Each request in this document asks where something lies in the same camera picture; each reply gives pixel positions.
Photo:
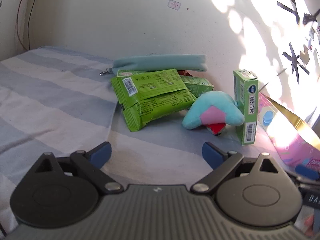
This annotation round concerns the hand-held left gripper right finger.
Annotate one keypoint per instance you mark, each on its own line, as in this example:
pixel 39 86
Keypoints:
pixel 211 153

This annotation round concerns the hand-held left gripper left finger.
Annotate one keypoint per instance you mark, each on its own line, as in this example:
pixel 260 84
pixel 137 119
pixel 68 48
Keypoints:
pixel 100 153

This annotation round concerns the black tape cross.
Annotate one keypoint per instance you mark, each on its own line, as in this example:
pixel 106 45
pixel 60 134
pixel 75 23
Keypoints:
pixel 295 60

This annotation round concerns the black tape strips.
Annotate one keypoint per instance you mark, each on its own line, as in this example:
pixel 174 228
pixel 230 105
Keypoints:
pixel 291 10

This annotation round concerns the person's right hand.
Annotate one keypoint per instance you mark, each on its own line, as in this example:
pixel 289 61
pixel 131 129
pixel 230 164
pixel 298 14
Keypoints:
pixel 310 224

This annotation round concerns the pink tin box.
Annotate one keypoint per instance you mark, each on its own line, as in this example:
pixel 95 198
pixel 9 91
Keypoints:
pixel 292 140

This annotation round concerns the small green carton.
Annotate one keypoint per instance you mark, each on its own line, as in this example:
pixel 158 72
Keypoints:
pixel 198 85

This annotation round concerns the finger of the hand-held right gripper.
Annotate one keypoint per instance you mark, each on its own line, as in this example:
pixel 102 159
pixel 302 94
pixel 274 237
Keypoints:
pixel 306 171

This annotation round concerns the teal pencil case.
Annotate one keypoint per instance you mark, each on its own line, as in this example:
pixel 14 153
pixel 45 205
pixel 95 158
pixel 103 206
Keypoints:
pixel 160 63

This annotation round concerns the blue striped bed sheet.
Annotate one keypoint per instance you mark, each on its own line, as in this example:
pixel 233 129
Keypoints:
pixel 55 100

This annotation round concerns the green toothpaste box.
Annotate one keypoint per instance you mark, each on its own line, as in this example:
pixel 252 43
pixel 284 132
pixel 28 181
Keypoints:
pixel 246 105

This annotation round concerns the small red toy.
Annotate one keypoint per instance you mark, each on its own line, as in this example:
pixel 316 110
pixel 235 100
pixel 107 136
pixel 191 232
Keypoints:
pixel 216 128

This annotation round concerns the green snack packet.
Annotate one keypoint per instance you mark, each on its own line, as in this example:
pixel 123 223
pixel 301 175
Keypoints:
pixel 155 111
pixel 155 82

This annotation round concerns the outlined square wall sticker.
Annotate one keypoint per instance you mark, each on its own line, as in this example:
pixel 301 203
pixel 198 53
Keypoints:
pixel 174 5

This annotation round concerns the teal pink plush star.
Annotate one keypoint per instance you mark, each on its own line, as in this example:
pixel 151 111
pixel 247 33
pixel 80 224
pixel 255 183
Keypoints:
pixel 212 110

